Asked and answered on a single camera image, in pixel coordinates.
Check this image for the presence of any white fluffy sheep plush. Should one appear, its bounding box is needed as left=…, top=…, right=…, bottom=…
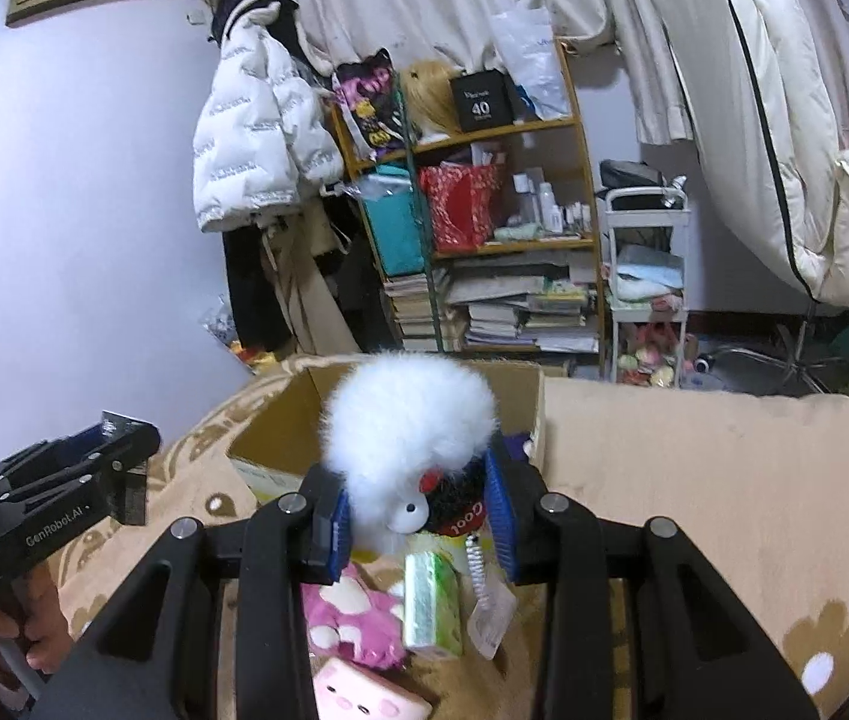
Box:
left=322, top=353, right=497, bottom=554

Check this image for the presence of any left hand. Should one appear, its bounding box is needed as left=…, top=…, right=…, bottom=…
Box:
left=0, top=562, right=73, bottom=713

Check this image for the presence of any beige patterned carpet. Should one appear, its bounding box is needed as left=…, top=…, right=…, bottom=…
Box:
left=53, top=358, right=849, bottom=718

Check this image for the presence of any pink white square plush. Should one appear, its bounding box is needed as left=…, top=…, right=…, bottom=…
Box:
left=312, top=658, right=433, bottom=720

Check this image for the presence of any pink bear plush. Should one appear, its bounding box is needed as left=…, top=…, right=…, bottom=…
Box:
left=301, top=566, right=406, bottom=670

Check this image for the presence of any cardboard box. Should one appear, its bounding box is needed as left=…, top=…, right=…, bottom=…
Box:
left=227, top=358, right=547, bottom=504

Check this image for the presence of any green tissue pack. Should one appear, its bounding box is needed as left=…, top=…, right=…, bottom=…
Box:
left=403, top=551, right=463, bottom=660

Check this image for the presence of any stack of books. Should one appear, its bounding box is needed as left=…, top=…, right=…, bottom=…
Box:
left=383, top=249, right=602, bottom=356

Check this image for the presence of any white rolling cart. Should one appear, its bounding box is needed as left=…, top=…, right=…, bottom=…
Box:
left=605, top=176, right=691, bottom=388

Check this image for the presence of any wooden bookshelf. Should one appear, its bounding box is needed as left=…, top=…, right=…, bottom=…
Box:
left=333, top=43, right=607, bottom=362

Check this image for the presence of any white puffer jacket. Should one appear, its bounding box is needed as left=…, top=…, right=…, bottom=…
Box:
left=193, top=0, right=344, bottom=232

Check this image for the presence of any teal bag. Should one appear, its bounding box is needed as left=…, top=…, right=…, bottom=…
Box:
left=358, top=174, right=424, bottom=278

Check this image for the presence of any red gift bag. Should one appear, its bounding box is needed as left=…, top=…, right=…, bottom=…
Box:
left=419, top=163, right=502, bottom=254

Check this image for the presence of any black box number 40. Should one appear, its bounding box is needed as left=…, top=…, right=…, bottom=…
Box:
left=450, top=70, right=514, bottom=132

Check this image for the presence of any cream duvet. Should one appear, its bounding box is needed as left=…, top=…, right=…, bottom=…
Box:
left=652, top=0, right=849, bottom=305

